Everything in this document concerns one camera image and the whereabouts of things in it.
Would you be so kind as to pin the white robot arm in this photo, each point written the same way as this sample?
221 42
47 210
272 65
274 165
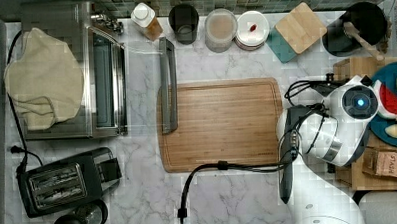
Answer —
335 131

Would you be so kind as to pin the large wooden cutting board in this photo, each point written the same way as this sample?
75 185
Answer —
230 120

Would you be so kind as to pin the stainless toaster oven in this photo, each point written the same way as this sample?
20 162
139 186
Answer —
93 38

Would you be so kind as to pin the cereal jar with white lid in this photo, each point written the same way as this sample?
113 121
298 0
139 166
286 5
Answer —
220 30

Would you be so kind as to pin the dark round cup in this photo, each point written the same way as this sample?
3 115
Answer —
183 19

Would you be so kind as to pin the stack of white plates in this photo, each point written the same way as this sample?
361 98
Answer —
253 30

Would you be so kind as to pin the glass bottle with white cap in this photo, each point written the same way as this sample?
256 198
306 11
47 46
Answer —
145 19

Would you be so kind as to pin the teal box with bamboo lid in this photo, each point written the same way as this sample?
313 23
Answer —
295 32

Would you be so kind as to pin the beige cloth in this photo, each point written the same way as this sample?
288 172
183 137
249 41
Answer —
46 83

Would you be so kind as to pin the black two-slot toaster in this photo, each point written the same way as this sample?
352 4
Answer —
69 182

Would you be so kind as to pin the wooden spoon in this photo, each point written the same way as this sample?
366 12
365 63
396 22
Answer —
351 31

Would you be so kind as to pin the small cardboard box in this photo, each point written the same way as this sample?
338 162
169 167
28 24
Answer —
380 163

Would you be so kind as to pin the plush watermelon slice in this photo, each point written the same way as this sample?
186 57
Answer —
387 101

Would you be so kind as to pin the teal round plate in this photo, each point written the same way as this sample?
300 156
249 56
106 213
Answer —
387 75

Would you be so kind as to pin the black pot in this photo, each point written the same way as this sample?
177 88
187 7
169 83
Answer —
368 19

